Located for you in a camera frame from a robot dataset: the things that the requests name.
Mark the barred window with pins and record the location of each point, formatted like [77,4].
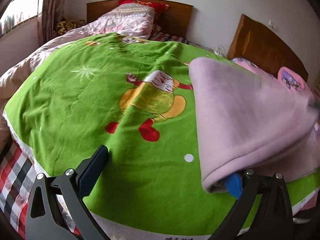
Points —
[20,5]

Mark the red pillow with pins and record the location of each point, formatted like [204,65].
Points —
[152,5]

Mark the pink bedsheet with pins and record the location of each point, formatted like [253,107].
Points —
[247,64]

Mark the white wall switch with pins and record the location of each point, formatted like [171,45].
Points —
[273,25]

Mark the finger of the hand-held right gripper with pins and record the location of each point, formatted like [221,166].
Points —
[314,106]

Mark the plaid bedsheet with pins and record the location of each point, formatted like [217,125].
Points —
[15,180]

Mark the mauve pants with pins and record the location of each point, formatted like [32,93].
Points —
[250,117]

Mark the green printed blanket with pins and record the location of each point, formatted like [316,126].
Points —
[87,105]

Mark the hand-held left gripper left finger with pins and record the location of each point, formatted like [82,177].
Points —
[93,172]

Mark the tiger patterned blanket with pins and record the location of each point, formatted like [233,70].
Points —
[67,26]

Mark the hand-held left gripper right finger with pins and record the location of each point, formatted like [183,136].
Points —
[233,186]

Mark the plain wooden headboard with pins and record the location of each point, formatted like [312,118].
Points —
[180,17]

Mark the padded wooden headboard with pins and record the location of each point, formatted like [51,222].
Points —
[270,47]

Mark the rolled pink quilt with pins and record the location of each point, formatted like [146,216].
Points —
[292,80]

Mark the pink curtain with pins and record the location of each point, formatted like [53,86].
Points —
[50,5]

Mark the pink patterned folded quilt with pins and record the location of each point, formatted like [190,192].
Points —
[130,20]

